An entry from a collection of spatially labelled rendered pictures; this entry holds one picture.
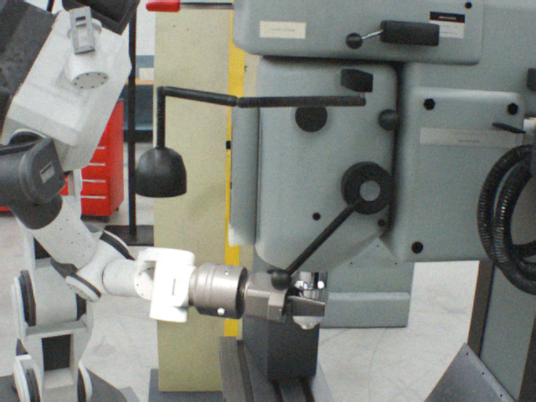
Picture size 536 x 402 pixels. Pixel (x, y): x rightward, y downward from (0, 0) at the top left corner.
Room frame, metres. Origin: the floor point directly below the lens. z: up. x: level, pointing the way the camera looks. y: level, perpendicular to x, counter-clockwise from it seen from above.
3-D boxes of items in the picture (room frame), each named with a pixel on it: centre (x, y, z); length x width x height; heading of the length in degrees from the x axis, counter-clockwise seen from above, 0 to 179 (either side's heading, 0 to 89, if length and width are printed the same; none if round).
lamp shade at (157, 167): (0.90, 0.14, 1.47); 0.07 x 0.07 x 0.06
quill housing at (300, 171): (1.00, -0.08, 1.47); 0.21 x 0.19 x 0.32; 7
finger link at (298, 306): (0.97, -0.07, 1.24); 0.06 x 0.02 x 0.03; 78
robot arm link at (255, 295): (1.02, 0.01, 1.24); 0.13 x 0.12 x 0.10; 168
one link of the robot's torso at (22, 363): (1.62, 0.60, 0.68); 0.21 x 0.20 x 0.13; 28
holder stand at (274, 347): (1.44, -0.04, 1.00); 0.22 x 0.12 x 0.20; 17
